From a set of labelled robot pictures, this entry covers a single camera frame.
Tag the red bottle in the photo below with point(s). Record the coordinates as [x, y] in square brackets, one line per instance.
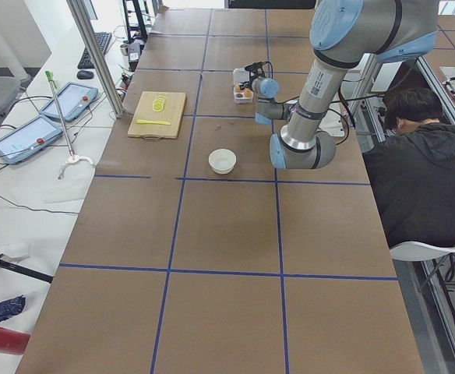
[13, 342]

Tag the person in black hoodie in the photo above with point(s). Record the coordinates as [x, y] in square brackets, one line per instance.
[412, 172]

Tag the black tripod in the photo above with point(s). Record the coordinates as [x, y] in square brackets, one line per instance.
[8, 265]

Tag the blue teach pendant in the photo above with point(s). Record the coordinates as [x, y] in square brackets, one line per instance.
[74, 99]
[28, 139]

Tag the white plastic bag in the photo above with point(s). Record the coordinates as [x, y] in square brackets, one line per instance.
[72, 186]

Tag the metal reacher grabber tool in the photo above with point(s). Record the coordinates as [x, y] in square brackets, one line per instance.
[73, 157]

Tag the lower blue teach pendant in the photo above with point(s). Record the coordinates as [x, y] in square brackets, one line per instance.
[28, 139]

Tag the upper blue teach pendant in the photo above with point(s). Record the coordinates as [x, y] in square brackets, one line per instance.
[74, 99]

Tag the yellow plastic knife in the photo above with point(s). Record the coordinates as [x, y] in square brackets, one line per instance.
[152, 122]

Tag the clear plastic egg box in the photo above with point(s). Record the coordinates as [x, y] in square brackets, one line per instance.
[240, 75]

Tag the metal cup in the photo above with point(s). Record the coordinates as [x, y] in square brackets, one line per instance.
[124, 48]

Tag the aluminium frame post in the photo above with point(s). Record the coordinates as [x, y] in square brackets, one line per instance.
[82, 20]

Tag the white bowl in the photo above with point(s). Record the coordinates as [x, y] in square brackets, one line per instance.
[222, 161]

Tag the black computer mouse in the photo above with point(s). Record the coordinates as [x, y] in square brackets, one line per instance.
[84, 74]

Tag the folded blue umbrella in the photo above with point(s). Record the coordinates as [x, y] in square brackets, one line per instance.
[12, 307]

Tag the white chair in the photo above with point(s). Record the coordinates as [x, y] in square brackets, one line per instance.
[413, 251]

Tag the wooden cutting board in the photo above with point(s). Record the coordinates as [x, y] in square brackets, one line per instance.
[173, 111]

